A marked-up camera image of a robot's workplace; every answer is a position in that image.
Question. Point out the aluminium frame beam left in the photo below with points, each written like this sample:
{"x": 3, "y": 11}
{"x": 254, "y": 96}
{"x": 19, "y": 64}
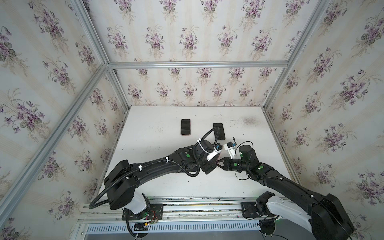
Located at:
{"x": 25, "y": 179}

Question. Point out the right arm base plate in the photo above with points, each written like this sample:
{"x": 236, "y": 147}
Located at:
{"x": 253, "y": 210}

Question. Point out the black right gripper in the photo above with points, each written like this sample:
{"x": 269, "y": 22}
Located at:
{"x": 229, "y": 165}

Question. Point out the aluminium rail front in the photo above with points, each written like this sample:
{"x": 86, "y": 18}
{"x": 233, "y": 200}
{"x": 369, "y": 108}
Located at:
{"x": 174, "y": 210}

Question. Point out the phone in pink case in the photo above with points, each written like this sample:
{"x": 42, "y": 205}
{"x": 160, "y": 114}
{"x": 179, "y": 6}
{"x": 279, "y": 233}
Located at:
{"x": 185, "y": 127}

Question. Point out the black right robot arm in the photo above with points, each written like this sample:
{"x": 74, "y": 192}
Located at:
{"x": 323, "y": 216}

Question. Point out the aluminium frame bar back top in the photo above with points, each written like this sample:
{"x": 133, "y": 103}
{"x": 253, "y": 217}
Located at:
{"x": 197, "y": 64}

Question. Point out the black phone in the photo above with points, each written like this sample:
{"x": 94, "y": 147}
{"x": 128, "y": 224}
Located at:
{"x": 219, "y": 134}

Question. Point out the aluminium frame post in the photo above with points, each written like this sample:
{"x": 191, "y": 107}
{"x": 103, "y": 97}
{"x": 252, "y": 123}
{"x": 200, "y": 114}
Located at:
{"x": 303, "y": 39}
{"x": 90, "y": 31}

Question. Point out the aluminium frame post back right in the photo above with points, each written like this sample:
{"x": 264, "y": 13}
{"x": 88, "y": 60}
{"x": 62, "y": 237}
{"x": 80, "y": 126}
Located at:
{"x": 303, "y": 39}

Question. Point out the white vent grille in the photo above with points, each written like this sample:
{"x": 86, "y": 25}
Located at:
{"x": 178, "y": 227}

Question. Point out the aluminium frame post back left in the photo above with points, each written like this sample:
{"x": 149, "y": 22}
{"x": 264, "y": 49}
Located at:
{"x": 90, "y": 31}

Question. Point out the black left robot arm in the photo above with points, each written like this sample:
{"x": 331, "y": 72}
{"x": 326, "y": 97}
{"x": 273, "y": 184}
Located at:
{"x": 124, "y": 178}

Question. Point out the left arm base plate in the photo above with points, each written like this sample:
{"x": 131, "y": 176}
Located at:
{"x": 153, "y": 212}

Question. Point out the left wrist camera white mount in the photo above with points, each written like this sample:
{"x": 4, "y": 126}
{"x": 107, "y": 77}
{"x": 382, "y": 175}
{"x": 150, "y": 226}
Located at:
{"x": 216, "y": 152}

